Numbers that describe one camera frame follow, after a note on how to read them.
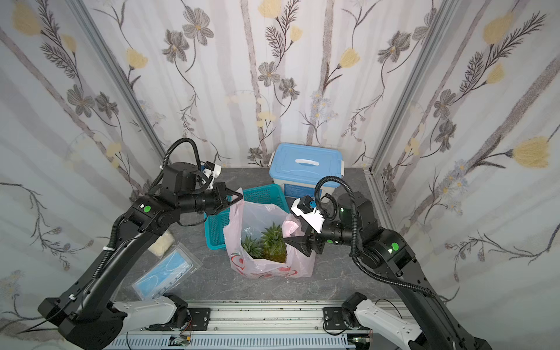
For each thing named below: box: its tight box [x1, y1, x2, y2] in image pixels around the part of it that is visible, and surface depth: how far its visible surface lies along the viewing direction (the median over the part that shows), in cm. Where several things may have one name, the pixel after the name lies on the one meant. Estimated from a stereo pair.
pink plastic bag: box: [223, 188, 275, 279], surface depth 70 cm
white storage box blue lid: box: [268, 142, 345, 200], surface depth 100 cm
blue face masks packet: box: [131, 242, 204, 300], surface depth 86 cm
